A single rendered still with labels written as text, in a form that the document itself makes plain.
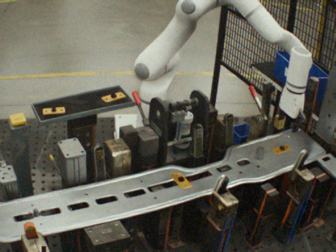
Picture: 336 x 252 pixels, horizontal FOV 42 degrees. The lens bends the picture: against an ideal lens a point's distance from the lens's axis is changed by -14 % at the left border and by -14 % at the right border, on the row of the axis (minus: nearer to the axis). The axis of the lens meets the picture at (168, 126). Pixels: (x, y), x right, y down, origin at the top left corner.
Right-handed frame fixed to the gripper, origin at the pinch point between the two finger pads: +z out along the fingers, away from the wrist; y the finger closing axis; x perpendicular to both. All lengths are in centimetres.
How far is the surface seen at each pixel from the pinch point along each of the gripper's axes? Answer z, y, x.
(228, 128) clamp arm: 6.4, -14.3, -18.3
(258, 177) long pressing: 11.8, 10.4, -20.3
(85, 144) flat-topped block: 11, -30, -69
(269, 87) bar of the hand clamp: -8.3, -14.2, -0.6
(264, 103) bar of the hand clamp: -1.5, -14.0, -1.8
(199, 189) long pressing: 11.7, 6.9, -43.7
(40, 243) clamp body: 5, 19, -104
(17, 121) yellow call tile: -4, -31, -96
